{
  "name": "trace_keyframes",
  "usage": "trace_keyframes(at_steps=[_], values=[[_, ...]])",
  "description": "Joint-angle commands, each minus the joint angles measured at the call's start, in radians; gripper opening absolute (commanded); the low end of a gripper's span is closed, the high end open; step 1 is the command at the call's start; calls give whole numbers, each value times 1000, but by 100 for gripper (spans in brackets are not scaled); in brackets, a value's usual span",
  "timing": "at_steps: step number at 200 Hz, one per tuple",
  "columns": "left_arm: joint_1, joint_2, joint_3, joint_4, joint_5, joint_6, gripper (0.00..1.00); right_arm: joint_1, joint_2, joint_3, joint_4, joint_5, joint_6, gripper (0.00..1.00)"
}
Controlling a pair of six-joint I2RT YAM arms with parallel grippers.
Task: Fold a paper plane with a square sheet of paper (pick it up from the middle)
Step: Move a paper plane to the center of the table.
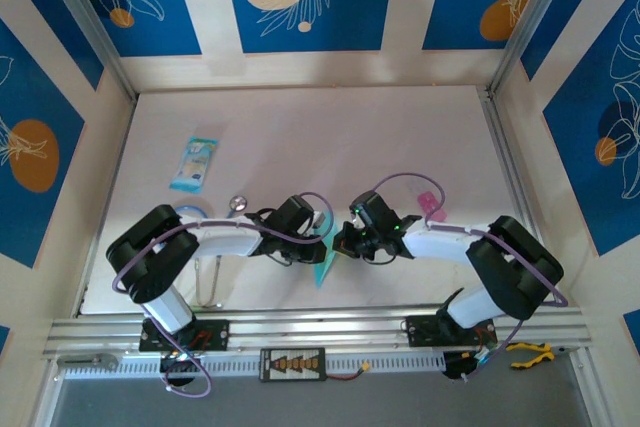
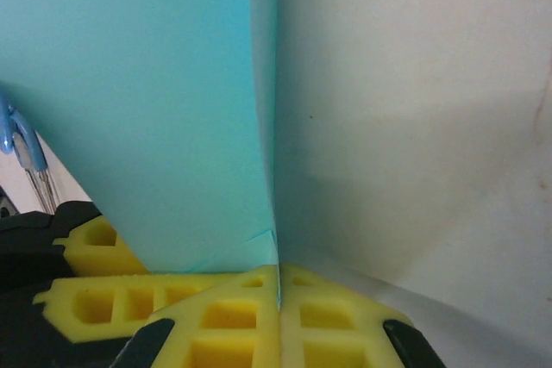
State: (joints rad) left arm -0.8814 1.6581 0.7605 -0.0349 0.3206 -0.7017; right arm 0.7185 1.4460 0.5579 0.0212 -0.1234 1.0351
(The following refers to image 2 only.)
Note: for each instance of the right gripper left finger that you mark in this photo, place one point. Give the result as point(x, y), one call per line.
point(267, 325)

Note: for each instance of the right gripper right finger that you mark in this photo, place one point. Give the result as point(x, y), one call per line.
point(291, 325)

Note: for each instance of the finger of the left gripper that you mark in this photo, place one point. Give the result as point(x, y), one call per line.
point(64, 290)
point(99, 262)

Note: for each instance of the light blue cloth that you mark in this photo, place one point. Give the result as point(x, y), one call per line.
point(129, 83)

